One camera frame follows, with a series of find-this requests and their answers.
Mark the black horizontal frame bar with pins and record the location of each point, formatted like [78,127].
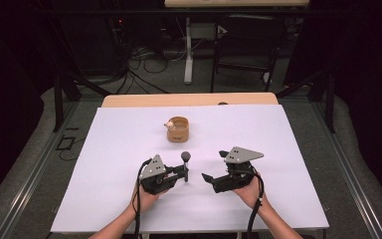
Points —
[112,11]

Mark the person's left hand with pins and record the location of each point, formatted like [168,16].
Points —
[144,200]

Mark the black makeup brush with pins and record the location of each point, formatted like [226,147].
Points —
[185,156]

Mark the person's right hand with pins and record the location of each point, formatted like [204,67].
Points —
[253,194]

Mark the light wooden table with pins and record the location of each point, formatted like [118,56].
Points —
[179,99]

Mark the black floor socket frame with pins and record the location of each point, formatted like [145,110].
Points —
[65,142]

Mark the white desk leg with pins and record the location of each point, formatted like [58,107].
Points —
[188,59]

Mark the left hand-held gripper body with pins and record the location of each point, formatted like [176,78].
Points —
[153,169]

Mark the black chair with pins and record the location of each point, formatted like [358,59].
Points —
[248,36]

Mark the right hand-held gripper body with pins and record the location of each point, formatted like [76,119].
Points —
[240,155]

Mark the small brown object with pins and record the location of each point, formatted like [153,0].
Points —
[223,103]

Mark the round wooden cup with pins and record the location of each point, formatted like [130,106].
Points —
[178,134]

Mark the metal floor rail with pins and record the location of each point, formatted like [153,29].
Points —
[36,169]
[348,172]

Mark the white table cover board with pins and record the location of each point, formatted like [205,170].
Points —
[112,149]

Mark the black metal frame stand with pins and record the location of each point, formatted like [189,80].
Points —
[58,103]
[329,103]

